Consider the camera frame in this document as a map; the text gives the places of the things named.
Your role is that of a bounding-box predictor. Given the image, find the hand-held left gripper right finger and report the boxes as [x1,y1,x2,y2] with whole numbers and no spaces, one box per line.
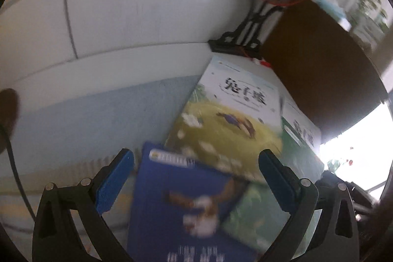
[258,149,360,262]

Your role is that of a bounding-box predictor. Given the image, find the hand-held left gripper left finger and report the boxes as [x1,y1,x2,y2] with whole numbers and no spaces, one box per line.
[32,149,135,262]

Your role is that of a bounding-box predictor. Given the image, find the white book with pond picture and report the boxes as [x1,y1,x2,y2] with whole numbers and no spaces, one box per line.
[221,93,324,252]

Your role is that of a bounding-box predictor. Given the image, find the blue book with eagle picture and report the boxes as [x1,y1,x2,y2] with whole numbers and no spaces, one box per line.
[127,142,263,262]

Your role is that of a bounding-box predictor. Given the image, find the red flowering plant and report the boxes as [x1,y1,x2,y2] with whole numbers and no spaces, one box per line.
[326,145,354,173]

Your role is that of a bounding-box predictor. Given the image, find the patterned table cloth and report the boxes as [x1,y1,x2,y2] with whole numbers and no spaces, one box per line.
[0,73,212,262]

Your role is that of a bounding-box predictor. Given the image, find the white book with yellow field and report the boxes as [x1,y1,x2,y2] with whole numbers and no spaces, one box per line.
[164,56,284,186]

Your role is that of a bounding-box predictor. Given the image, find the brown wooden cabinet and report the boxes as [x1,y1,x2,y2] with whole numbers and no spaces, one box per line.
[259,0,389,144]

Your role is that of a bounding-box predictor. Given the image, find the beige globe on wooden base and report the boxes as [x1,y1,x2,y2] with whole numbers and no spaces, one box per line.
[0,88,19,155]

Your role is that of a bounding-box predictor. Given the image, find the light blue tissue box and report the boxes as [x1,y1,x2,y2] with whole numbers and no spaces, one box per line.
[316,0,347,23]

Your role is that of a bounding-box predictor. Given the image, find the thick black cable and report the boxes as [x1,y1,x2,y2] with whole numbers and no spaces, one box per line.
[0,123,36,220]

